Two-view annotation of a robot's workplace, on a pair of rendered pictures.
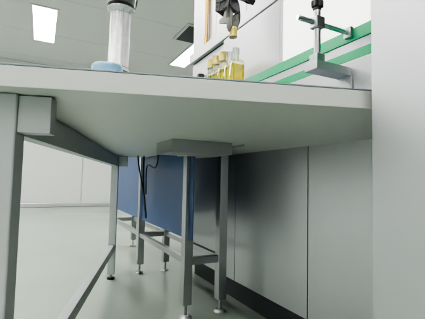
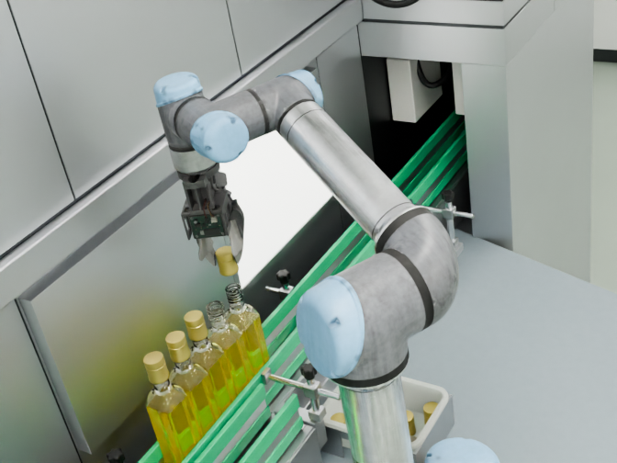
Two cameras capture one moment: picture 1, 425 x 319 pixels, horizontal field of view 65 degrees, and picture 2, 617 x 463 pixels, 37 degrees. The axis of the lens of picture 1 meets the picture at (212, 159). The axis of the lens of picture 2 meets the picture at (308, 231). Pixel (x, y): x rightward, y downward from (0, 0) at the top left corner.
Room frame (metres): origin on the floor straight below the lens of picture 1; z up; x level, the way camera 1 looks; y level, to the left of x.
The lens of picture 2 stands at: (1.87, 1.22, 2.10)
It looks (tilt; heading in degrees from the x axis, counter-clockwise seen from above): 32 degrees down; 243
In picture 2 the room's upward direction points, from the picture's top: 10 degrees counter-clockwise
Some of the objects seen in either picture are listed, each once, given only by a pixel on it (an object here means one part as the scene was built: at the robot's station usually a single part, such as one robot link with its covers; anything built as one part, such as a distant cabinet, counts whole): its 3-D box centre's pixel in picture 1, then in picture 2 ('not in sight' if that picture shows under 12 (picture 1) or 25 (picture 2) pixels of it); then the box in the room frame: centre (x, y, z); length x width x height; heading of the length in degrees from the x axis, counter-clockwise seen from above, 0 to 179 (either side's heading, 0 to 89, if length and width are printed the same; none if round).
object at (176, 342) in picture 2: (215, 61); (177, 346); (1.54, -0.01, 1.14); 0.04 x 0.04 x 0.04
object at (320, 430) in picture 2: not in sight; (301, 424); (1.35, 0.02, 0.85); 0.09 x 0.04 x 0.07; 117
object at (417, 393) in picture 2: not in sight; (385, 419); (1.20, 0.07, 0.80); 0.22 x 0.17 x 0.09; 117
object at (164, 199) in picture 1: (155, 185); not in sight; (2.16, 0.36, 0.54); 1.59 x 0.18 x 0.43; 27
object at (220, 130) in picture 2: not in sight; (221, 126); (1.39, 0.04, 1.52); 0.11 x 0.11 x 0.08; 0
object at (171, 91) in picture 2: not in sight; (184, 111); (1.41, -0.06, 1.52); 0.09 x 0.08 x 0.11; 90
